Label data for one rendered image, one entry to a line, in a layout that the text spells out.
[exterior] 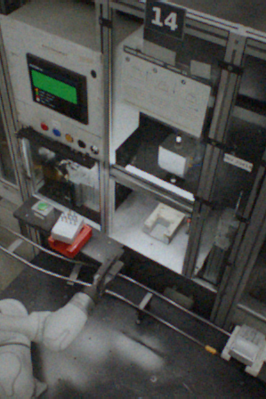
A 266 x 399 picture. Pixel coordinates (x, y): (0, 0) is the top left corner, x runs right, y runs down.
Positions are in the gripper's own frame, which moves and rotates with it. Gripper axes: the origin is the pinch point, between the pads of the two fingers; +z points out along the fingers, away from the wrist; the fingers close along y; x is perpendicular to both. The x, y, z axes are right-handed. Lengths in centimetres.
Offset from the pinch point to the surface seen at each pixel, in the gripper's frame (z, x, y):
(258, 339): 9, -58, -16
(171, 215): 42.9, -1.3, -14.7
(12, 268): 22, 95, -112
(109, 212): 22.0, 18.4, -5.2
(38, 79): 18, 46, 53
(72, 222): 12.0, 31.4, -10.4
